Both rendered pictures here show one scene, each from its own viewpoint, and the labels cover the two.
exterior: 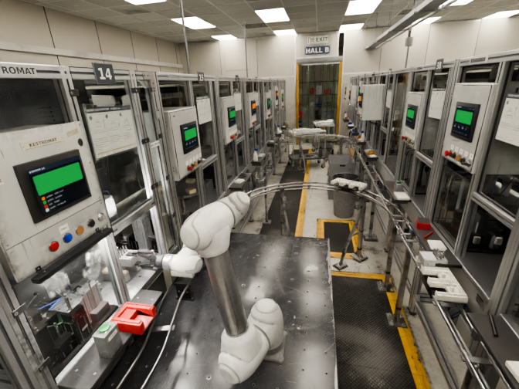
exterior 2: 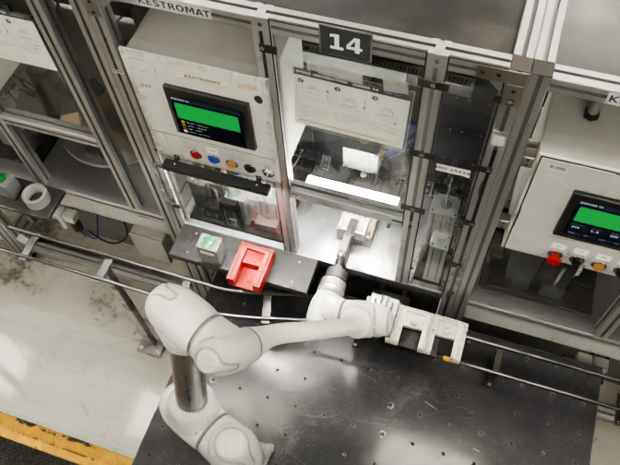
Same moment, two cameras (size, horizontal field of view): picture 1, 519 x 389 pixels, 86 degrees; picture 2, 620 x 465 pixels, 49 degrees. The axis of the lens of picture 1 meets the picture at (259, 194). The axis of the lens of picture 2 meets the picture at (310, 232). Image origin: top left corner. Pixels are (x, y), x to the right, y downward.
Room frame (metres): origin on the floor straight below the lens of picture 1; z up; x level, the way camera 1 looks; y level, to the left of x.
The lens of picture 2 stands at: (1.45, -0.48, 3.13)
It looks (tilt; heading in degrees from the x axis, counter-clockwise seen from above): 60 degrees down; 100
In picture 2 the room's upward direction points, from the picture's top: 5 degrees counter-clockwise
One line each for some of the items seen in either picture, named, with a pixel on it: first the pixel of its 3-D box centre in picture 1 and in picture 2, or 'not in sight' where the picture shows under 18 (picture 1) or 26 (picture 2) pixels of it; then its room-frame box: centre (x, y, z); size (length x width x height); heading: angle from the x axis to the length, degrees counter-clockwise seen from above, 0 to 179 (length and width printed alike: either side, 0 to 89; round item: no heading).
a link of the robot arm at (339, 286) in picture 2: (169, 262); (332, 287); (1.33, 0.52, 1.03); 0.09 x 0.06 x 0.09; 168
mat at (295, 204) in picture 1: (295, 177); not in sight; (5.82, -0.80, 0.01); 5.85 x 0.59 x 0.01; 168
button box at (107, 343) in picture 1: (106, 339); (212, 247); (0.88, 0.67, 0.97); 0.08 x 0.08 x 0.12; 78
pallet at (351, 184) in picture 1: (348, 185); not in sight; (2.93, -1.00, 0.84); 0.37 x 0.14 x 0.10; 46
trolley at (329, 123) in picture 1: (323, 137); not in sight; (7.86, -1.87, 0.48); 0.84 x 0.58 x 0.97; 176
